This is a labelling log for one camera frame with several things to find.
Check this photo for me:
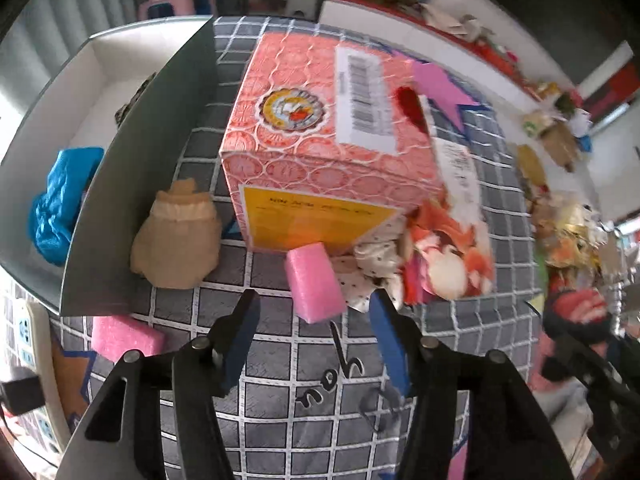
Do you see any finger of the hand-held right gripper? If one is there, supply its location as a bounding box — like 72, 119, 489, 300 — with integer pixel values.
541, 357, 633, 463
552, 331, 640, 401

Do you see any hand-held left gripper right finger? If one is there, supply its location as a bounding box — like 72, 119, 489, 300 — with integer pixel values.
369, 289, 574, 480

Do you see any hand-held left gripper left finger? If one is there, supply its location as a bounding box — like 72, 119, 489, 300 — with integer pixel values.
55, 289, 262, 480

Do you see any pink and black knitted sock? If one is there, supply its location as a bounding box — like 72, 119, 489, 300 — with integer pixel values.
542, 287, 618, 343

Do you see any large pink foam block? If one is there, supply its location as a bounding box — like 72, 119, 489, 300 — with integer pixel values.
285, 242, 347, 324

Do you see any grey and white cardboard box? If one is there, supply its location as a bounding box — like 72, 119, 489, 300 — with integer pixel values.
0, 16, 222, 317

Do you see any blue cloth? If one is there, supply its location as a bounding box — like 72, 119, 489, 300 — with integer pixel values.
27, 147, 105, 267

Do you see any grey grid printed blanket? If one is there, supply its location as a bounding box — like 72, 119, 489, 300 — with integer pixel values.
50, 15, 551, 480

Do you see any white polka dot cloth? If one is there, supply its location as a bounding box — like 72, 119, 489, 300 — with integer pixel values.
334, 238, 405, 311

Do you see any small pink foam block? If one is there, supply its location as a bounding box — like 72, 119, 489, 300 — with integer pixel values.
91, 315, 167, 364

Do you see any pile of assorted clutter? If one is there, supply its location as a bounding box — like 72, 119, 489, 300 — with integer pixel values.
515, 80, 640, 286

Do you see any white power strip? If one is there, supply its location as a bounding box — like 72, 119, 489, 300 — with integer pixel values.
9, 298, 68, 448

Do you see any brown paper bag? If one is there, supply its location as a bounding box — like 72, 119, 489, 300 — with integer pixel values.
544, 122, 587, 173

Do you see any pink printed cardboard box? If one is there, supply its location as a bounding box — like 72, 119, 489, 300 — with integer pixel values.
219, 31, 497, 306

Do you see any black power adapter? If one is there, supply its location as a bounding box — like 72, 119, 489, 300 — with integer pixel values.
0, 374, 47, 417

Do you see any pink plastic stool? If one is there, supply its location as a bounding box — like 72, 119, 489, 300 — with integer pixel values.
137, 0, 217, 25

